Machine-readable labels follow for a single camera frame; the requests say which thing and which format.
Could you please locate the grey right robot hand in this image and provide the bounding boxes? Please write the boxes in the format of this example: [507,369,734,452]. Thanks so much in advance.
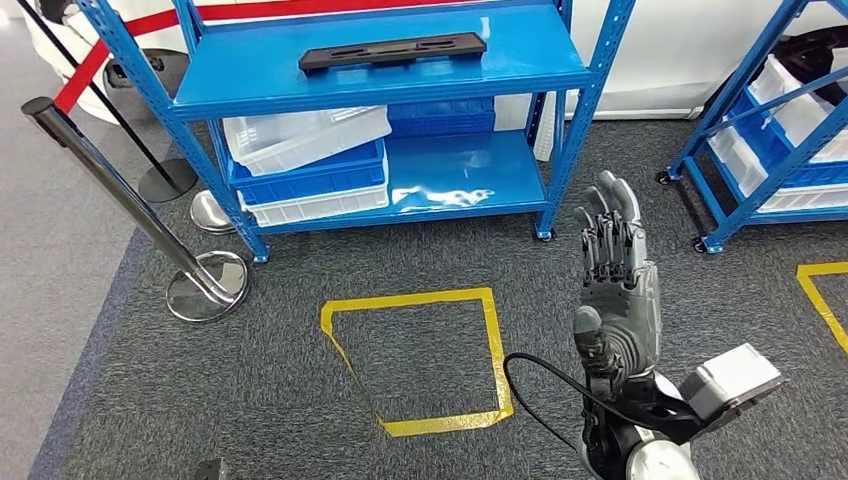
[572,170,663,400]

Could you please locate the black plastic plate frame part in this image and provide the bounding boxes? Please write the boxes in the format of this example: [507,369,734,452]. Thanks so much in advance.
[298,31,488,75]

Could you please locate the blue metal shelf rack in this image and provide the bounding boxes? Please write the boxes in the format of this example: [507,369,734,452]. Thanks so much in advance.
[655,0,848,255]
[76,0,637,265]

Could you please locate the yellow floor tape square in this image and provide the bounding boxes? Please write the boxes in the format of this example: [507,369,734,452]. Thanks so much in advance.
[319,286,515,439]
[795,262,848,356]

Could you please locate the white lattice crate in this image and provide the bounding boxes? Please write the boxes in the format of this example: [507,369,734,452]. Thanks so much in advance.
[531,91,559,164]

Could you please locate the blue plastic crate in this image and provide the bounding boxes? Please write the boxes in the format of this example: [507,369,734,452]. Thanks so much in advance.
[386,97,497,139]
[227,139,389,207]
[728,89,848,189]

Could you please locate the white car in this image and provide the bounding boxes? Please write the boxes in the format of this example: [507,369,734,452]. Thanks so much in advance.
[23,0,848,124]

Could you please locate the clear plastic bin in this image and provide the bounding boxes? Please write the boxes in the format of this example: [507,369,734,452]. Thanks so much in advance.
[222,105,393,178]

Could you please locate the black cable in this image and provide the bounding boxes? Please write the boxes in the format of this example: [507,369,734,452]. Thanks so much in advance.
[502,352,664,455]

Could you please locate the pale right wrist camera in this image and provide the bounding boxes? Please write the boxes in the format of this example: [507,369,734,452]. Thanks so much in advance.
[678,342,787,432]

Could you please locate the chrome stanchion post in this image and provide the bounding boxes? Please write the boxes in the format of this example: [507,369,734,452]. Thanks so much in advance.
[189,190,238,236]
[21,96,251,325]

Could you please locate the black stanchion post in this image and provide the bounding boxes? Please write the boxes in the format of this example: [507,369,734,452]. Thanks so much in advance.
[16,0,199,204]

